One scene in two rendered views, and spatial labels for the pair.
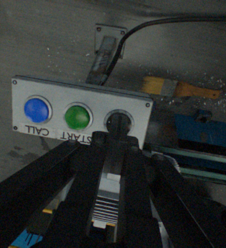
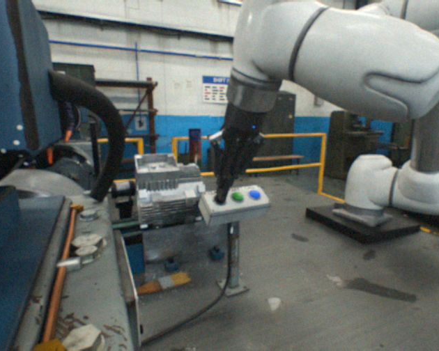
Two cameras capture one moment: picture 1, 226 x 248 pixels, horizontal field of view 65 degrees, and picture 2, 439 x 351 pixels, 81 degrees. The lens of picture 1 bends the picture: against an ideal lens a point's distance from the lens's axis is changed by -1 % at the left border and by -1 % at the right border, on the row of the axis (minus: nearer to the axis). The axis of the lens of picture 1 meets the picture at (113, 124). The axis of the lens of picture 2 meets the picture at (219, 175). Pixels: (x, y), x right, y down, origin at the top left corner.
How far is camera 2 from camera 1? 0.46 m
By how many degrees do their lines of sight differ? 37
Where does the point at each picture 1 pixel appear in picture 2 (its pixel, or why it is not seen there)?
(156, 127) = (162, 246)
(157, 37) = (201, 303)
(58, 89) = (251, 204)
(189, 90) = (146, 287)
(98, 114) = (230, 200)
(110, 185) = (189, 186)
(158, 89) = (173, 278)
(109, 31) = (237, 289)
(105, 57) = (233, 256)
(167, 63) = (180, 294)
